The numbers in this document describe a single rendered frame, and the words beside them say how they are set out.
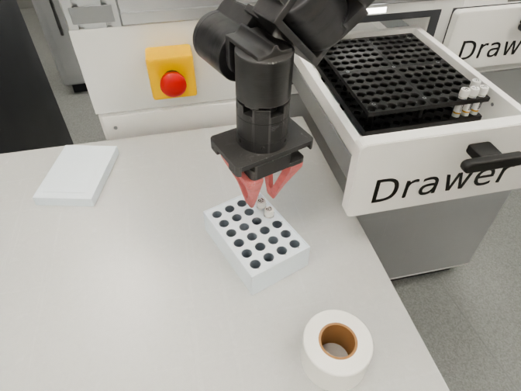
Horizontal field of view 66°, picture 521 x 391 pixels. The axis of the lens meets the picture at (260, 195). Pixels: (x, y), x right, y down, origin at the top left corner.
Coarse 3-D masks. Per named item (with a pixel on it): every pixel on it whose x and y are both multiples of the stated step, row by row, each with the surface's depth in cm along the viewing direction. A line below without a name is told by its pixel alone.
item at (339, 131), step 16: (352, 32) 72; (368, 32) 72; (384, 32) 72; (400, 32) 73; (416, 32) 73; (432, 48) 69; (304, 64) 63; (464, 64) 63; (304, 80) 63; (320, 80) 59; (304, 96) 64; (320, 96) 57; (496, 96) 57; (320, 112) 58; (336, 112) 53; (480, 112) 60; (496, 112) 57; (512, 112) 54; (320, 128) 59; (336, 128) 53; (352, 128) 50; (336, 144) 53; (352, 144) 49; (336, 160) 54
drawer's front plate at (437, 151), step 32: (448, 128) 44; (480, 128) 44; (512, 128) 45; (352, 160) 45; (384, 160) 44; (416, 160) 45; (448, 160) 46; (352, 192) 47; (384, 192) 48; (416, 192) 49; (448, 192) 51; (480, 192) 52
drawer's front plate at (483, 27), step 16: (464, 16) 70; (480, 16) 71; (496, 16) 71; (512, 16) 72; (448, 32) 73; (464, 32) 72; (480, 32) 73; (496, 32) 74; (512, 32) 74; (448, 48) 74; (464, 48) 75; (480, 64) 78; (496, 64) 79
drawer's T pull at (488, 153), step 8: (472, 144) 45; (480, 144) 45; (488, 144) 45; (472, 152) 45; (480, 152) 44; (488, 152) 44; (496, 152) 44; (512, 152) 44; (520, 152) 44; (464, 160) 43; (472, 160) 43; (480, 160) 43; (488, 160) 43; (496, 160) 43; (504, 160) 43; (512, 160) 43; (520, 160) 43; (464, 168) 43; (472, 168) 43; (480, 168) 43; (488, 168) 43; (496, 168) 44
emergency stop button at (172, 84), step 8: (168, 72) 61; (176, 72) 61; (160, 80) 61; (168, 80) 60; (176, 80) 61; (184, 80) 61; (160, 88) 62; (168, 88) 61; (176, 88) 62; (184, 88) 62; (176, 96) 63
